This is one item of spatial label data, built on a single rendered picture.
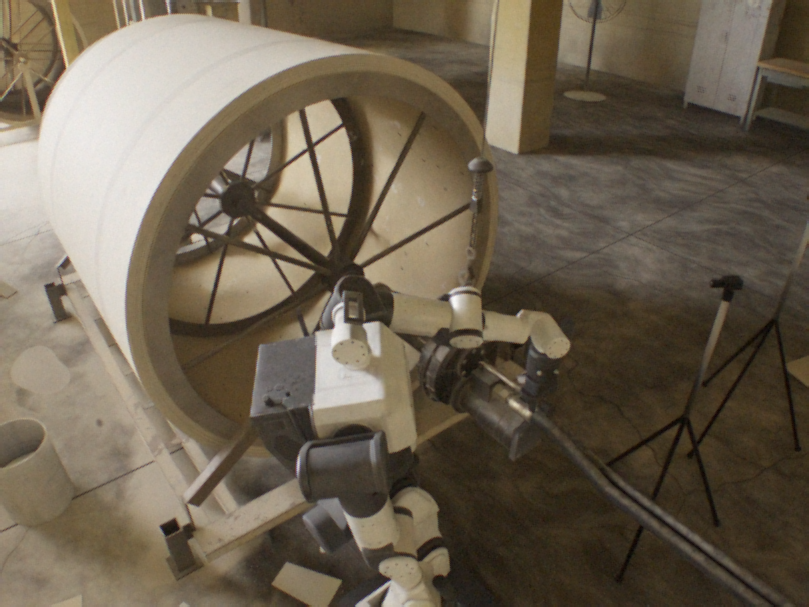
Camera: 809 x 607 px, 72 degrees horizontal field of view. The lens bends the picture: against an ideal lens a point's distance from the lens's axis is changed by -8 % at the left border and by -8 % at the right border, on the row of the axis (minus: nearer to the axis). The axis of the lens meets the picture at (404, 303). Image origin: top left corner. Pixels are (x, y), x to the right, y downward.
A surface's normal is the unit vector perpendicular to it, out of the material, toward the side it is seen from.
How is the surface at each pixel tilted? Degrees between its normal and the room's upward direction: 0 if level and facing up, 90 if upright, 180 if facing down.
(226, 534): 0
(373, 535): 97
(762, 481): 0
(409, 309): 39
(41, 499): 90
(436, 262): 66
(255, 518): 0
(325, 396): 11
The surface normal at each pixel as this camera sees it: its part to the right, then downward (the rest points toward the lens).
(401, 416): 0.74, 0.26
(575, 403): 0.00, -0.83
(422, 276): -0.69, -0.11
